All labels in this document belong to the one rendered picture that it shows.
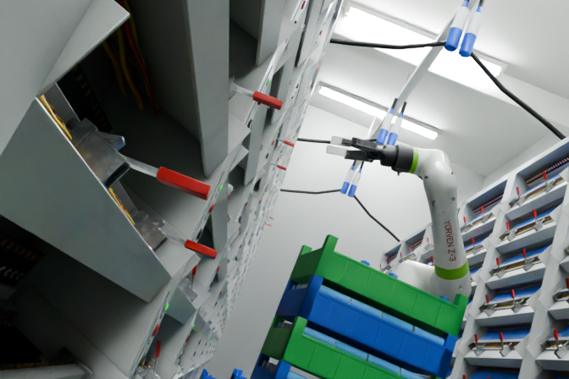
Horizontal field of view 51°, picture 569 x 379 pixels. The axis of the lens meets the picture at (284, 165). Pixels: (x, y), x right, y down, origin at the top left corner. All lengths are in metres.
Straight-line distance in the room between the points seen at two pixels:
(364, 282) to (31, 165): 0.91
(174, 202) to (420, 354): 0.56
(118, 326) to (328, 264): 0.43
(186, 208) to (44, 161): 0.57
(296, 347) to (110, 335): 0.38
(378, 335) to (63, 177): 0.89
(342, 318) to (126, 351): 0.44
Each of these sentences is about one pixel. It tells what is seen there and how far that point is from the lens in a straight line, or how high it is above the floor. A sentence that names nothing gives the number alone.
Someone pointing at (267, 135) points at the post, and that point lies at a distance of 1.63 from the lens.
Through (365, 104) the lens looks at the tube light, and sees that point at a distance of 5.83.
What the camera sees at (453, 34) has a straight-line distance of 3.07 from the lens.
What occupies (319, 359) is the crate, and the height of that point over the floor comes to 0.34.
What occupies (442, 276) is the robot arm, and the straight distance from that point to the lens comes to 2.18.
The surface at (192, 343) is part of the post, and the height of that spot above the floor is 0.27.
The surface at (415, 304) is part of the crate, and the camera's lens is 1.17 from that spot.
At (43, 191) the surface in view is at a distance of 0.32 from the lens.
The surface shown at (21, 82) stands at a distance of 0.24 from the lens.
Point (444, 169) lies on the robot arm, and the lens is 1.99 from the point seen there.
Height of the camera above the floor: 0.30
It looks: 18 degrees up
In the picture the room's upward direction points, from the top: 23 degrees clockwise
